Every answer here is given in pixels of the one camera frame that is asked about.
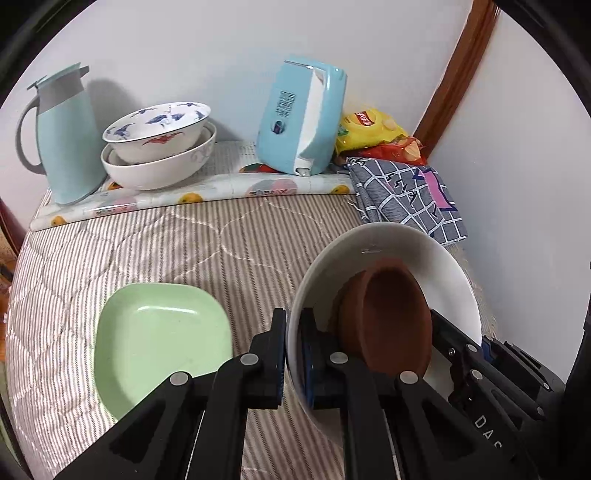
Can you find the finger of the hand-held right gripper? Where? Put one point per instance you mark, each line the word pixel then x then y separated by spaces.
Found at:
pixel 457 339

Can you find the yellow chip bag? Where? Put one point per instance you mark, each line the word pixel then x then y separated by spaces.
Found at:
pixel 364 129

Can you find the grey plaid cloth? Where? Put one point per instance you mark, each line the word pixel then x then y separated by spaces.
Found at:
pixel 392 194

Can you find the red snack bag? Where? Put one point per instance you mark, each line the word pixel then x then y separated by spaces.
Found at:
pixel 392 152

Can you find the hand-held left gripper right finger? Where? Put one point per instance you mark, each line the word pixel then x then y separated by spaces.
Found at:
pixel 307 374

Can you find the plain white bowl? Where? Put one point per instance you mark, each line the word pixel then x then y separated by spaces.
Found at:
pixel 397 244
pixel 157 174

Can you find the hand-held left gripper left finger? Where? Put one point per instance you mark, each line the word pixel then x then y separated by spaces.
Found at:
pixel 278 369

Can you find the small brown bowl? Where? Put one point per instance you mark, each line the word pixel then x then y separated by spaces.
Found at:
pixel 388 318

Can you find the light blue thermos jug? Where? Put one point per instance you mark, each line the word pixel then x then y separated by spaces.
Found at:
pixel 69 147

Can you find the light blue electric kettle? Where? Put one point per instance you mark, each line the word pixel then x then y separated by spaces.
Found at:
pixel 281 134

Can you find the brown wooden door frame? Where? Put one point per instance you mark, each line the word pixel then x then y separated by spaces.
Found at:
pixel 457 69

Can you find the green square plate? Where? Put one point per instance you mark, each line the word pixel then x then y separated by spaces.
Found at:
pixel 157 337

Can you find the fish pattern white bowl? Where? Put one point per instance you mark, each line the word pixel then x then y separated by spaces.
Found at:
pixel 152 150

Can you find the striped quilted cover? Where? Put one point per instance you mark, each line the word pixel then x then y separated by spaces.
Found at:
pixel 184 249

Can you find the fruit print table mat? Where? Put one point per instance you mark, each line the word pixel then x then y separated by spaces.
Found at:
pixel 221 184

